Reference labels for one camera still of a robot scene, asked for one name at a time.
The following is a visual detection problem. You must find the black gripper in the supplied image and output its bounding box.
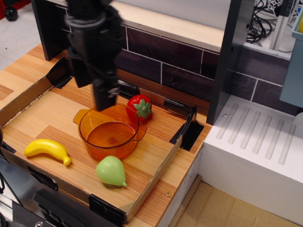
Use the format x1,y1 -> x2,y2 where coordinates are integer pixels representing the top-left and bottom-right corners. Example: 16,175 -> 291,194
68,22 -> 122,111

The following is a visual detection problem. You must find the yellow toy banana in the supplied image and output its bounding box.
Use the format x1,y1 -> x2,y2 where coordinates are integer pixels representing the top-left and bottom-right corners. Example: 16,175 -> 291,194
24,139 -> 71,166

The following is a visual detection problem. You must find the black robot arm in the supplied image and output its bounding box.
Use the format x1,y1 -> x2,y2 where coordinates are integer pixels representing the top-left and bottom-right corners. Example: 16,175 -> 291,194
64,0 -> 124,111

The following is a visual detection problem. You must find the orange transparent plastic pot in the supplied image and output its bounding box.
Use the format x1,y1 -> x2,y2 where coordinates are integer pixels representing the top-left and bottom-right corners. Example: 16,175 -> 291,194
73,104 -> 147,160

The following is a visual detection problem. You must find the red toy strawberry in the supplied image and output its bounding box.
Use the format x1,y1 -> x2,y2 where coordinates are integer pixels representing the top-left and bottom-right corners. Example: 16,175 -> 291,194
127,95 -> 152,121

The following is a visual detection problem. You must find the green toy pear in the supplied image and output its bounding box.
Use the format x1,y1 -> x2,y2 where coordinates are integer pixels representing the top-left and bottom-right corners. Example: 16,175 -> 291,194
96,156 -> 127,187

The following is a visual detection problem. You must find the black caster wheel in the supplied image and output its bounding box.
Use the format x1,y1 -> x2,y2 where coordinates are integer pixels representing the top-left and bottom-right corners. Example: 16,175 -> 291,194
3,0 -> 18,21

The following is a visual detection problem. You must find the black metal equipment base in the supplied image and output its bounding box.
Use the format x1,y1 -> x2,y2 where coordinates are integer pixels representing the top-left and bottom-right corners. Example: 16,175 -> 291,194
0,156 -> 95,227

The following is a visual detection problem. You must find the white toy sink drainboard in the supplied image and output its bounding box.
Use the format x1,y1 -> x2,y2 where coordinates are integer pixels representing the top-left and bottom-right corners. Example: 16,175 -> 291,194
199,96 -> 303,225

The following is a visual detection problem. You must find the grey-blue bin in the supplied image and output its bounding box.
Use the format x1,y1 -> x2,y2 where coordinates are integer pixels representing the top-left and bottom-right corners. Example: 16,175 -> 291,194
280,10 -> 303,108

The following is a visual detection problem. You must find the dark grey vertical post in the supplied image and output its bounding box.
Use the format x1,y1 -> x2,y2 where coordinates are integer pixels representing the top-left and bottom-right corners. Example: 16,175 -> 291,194
206,0 -> 255,125

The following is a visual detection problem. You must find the bundle of black cables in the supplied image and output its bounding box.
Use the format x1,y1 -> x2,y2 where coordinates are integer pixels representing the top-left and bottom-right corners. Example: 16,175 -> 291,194
246,0 -> 282,47

